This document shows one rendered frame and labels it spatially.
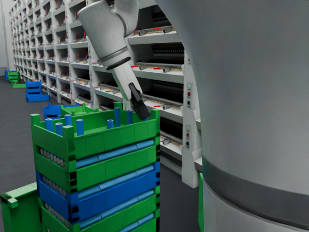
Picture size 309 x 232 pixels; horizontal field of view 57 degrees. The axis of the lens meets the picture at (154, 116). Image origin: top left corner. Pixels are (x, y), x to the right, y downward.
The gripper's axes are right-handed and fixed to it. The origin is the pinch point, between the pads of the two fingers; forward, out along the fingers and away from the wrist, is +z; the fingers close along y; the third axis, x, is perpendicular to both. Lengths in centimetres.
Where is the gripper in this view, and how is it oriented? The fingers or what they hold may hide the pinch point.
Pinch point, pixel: (141, 111)
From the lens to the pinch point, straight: 83.6
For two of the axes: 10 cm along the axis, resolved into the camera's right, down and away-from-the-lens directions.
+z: 4.1, 8.6, 3.0
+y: 2.5, 2.1, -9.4
